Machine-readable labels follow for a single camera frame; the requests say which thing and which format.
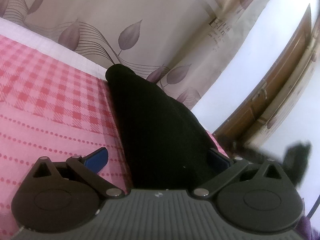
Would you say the pink checked bed sheet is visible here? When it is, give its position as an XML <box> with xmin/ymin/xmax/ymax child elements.
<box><xmin>0</xmin><ymin>17</ymin><xmax>231</xmax><ymax>238</ymax></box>

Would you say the black device with lenses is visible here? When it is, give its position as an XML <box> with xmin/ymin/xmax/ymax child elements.
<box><xmin>282</xmin><ymin>142</ymin><xmax>312</xmax><ymax>187</ymax></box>

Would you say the black printed small shirt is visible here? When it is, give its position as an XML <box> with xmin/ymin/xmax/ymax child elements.
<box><xmin>105</xmin><ymin>64</ymin><xmax>217</xmax><ymax>190</ymax></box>

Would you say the brown wooden door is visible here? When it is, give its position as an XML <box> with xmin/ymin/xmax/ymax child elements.
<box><xmin>213</xmin><ymin>6</ymin><xmax>311</xmax><ymax>151</ymax></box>

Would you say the beige leaf pattern curtain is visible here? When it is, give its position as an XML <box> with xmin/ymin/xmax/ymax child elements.
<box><xmin>1</xmin><ymin>0</ymin><xmax>270</xmax><ymax>108</ymax></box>

